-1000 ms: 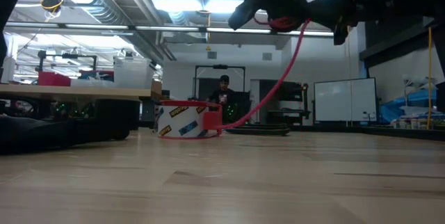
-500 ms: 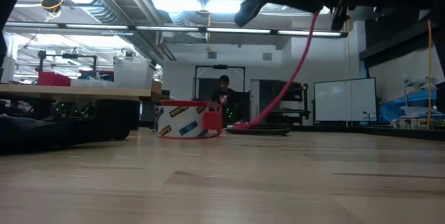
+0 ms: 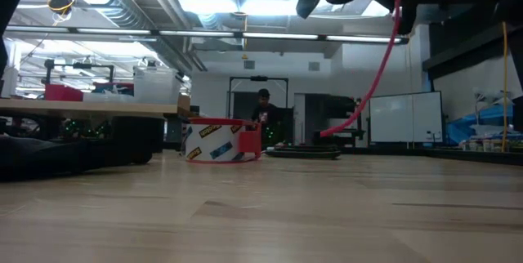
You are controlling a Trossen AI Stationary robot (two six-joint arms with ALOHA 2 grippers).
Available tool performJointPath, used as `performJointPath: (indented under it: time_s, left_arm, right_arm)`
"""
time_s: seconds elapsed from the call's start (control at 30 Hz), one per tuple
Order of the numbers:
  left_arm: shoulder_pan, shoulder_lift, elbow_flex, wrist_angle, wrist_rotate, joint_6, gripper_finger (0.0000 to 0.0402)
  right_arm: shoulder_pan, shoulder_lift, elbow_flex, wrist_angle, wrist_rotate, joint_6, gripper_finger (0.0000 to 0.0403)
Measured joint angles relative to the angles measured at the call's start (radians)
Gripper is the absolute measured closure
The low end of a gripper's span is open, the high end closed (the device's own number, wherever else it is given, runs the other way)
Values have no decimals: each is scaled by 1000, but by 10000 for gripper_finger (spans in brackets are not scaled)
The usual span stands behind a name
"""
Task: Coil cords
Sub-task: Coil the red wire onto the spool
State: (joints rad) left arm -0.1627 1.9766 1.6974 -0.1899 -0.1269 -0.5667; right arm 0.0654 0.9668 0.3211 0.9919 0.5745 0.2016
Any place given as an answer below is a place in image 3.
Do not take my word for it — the red cord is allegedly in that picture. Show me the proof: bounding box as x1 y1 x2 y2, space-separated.
320 0 405 138

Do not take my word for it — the black equipment rack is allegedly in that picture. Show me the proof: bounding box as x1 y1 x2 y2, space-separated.
304 94 365 149

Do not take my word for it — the long ceiling light strip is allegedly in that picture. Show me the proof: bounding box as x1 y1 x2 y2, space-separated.
3 25 409 46

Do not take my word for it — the person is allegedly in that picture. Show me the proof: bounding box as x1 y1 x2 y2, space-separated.
251 88 283 133

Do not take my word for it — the whiteboard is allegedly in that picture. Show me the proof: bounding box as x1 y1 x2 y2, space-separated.
369 91 444 145

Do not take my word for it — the black C-clamp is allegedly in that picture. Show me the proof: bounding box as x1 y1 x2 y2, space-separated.
265 144 342 160

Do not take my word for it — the red tape dispenser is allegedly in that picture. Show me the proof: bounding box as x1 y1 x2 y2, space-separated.
183 118 262 164

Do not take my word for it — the white plastic container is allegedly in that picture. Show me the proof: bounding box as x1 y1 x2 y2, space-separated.
133 66 183 105

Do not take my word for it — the blue tarp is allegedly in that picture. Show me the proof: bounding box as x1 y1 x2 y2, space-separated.
445 105 523 145

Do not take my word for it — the grey metal cart wooden top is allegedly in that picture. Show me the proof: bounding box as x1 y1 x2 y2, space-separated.
0 93 192 152

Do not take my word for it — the red storage box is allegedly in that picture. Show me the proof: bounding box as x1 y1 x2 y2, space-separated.
44 83 84 102

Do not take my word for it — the black camera gantry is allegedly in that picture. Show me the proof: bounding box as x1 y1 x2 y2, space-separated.
227 76 289 119
43 59 115 85

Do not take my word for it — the ceiling cord reel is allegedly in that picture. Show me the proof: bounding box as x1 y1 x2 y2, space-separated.
47 0 75 23

